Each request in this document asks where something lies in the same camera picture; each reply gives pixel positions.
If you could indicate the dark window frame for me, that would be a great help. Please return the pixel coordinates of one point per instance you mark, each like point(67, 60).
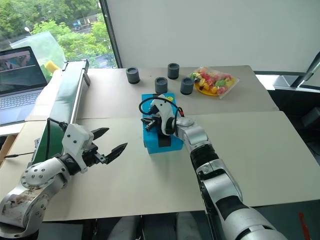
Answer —
point(110, 32)

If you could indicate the dark grey cylinder cup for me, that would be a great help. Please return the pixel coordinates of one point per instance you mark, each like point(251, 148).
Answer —
point(161, 85)
point(173, 71)
point(187, 86)
point(133, 75)

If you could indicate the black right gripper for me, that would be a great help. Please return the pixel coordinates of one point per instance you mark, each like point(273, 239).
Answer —
point(155, 113)

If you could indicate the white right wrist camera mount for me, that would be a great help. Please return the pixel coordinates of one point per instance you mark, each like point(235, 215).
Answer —
point(163, 112)

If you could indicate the grey laptop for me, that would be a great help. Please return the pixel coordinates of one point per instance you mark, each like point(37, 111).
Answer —
point(18, 75)

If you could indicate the yellow sponge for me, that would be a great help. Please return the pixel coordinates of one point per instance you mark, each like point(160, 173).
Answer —
point(52, 66)

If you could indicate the green conveyor belt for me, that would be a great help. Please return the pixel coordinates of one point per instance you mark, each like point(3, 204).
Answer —
point(67, 87)

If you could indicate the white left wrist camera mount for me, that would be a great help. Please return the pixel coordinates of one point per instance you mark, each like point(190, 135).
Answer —
point(75, 142)

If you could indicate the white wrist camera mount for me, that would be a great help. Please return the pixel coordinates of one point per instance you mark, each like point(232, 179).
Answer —
point(163, 112)
point(75, 142)

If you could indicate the metal bar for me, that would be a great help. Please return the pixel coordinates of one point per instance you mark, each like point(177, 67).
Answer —
point(306, 71)

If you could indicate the blue box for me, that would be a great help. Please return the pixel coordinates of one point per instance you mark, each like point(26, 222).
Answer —
point(152, 143)

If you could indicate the red strip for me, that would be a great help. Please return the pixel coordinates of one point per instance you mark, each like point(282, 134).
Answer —
point(303, 226)

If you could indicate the bag of toy fruit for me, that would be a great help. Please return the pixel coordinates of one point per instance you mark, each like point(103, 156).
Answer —
point(215, 81)

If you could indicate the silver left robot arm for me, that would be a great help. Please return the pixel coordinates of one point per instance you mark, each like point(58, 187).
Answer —
point(37, 185)

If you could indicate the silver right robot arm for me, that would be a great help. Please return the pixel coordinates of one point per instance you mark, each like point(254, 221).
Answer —
point(220, 185)

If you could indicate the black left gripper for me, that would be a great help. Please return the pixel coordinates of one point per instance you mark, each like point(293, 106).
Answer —
point(91, 155)

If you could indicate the clear plastic bag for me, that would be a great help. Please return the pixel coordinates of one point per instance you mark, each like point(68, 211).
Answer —
point(42, 47)

